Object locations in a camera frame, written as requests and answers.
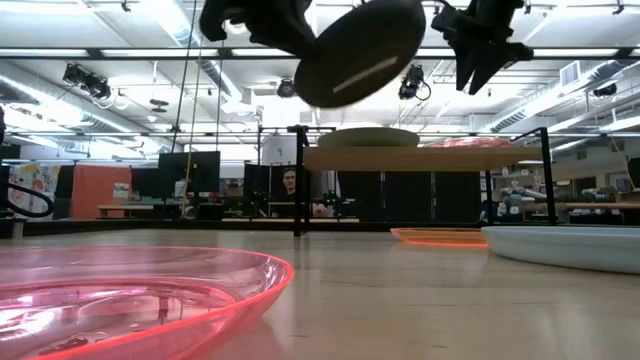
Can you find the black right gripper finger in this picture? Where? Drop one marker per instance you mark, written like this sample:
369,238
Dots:
482,72
465,67

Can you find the light blue round plate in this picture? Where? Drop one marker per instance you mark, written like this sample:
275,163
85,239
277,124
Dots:
565,250

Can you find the pink translucent plastic plate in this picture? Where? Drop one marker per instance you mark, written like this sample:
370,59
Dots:
470,142
150,300

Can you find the white ceiling vent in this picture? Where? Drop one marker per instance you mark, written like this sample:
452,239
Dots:
570,74

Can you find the wooden shelf with black legs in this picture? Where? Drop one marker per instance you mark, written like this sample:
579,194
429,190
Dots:
415,159

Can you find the black ceiling fixture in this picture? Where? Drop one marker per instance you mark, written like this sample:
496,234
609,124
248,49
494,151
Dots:
605,90

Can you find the white background panel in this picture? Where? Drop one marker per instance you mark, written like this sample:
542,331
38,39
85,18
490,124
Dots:
280,150

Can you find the red partition panel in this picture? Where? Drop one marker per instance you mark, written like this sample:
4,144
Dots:
95,190

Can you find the black ceiling spotlight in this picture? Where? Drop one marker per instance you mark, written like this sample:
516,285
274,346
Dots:
286,89

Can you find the person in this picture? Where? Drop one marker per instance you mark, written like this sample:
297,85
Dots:
289,184

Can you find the black background frame stand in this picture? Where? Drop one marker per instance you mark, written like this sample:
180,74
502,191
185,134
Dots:
275,129

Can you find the black metal table frame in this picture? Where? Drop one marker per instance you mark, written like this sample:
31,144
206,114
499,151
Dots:
150,227

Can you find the black monitor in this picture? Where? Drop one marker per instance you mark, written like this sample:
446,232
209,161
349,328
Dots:
190,170

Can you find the colourful patterned cloth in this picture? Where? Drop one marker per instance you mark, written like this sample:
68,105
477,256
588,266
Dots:
35,180

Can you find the sage green round plate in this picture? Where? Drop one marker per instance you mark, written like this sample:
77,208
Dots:
367,137

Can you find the wooden bench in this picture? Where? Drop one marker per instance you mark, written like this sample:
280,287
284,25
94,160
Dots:
125,206

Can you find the black round plate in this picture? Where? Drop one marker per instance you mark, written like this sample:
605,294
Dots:
360,55

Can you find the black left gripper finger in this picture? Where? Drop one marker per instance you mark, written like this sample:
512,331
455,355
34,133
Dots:
295,40

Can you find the grey background robot arm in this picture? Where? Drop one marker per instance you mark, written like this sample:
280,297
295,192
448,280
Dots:
520,196

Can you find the black spotlight cluster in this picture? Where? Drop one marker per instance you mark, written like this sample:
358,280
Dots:
87,82

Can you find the black overhead camera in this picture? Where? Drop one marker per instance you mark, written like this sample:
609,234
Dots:
414,82

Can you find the orange translucent plastic plate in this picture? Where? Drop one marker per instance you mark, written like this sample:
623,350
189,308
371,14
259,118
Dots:
440,236

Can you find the black cabinet panels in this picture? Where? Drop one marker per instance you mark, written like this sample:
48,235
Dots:
410,197

